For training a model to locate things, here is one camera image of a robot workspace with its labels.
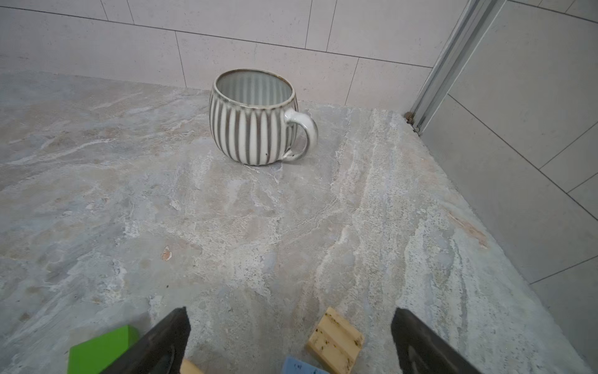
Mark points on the aluminium corner post right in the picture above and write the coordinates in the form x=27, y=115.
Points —
x=473, y=23

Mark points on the small natural wood block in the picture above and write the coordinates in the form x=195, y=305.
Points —
x=188, y=367

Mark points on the natural wood grooved block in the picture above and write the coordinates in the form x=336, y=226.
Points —
x=335, y=343

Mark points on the light blue wooden block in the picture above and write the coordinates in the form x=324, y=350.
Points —
x=295, y=366

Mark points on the green wooden cube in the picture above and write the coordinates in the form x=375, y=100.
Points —
x=96, y=354

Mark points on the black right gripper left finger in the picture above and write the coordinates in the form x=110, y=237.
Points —
x=161, y=350

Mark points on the striped ceramic mug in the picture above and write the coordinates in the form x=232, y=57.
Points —
x=254, y=118

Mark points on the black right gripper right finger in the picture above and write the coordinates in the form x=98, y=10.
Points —
x=421, y=350

